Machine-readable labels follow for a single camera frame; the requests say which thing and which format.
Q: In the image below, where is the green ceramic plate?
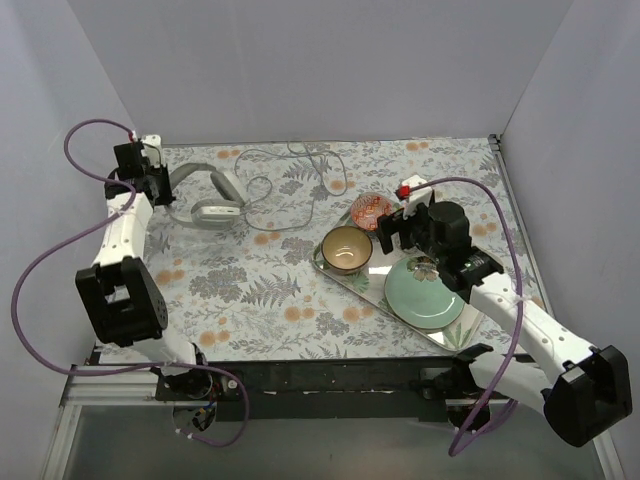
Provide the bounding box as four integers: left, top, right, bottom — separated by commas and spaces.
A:
384, 255, 465, 330

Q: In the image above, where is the floral table mat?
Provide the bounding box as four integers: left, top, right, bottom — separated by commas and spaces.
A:
144, 139, 540, 361

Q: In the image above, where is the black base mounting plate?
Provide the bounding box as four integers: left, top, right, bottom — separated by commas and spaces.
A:
154, 362, 506, 424

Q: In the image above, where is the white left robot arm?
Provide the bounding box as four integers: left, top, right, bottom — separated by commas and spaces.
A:
75, 140, 213, 400

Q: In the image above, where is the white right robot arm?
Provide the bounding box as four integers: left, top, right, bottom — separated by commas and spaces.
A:
376, 201, 633, 447

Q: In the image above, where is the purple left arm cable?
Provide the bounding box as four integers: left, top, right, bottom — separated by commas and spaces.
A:
10, 118, 251, 448

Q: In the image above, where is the aluminium frame rail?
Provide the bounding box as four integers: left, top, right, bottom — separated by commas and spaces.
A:
61, 366, 158, 406

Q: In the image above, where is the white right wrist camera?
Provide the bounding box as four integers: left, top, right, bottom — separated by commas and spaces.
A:
396, 175, 434, 220

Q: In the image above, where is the red patterned small bowl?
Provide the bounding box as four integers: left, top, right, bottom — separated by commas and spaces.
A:
350, 192, 393, 231

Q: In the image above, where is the beige ceramic bowl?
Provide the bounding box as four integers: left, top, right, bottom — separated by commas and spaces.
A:
320, 225, 373, 275

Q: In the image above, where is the floral metal tray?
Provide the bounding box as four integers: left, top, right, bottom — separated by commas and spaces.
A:
312, 192, 483, 352

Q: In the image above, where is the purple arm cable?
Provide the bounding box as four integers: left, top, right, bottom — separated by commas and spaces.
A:
10, 118, 251, 448
412, 178, 524, 457

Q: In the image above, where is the white over-ear headphones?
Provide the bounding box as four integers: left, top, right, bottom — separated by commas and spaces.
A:
165, 163, 249, 231

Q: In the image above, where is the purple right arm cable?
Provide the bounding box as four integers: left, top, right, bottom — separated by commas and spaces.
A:
412, 178, 524, 457

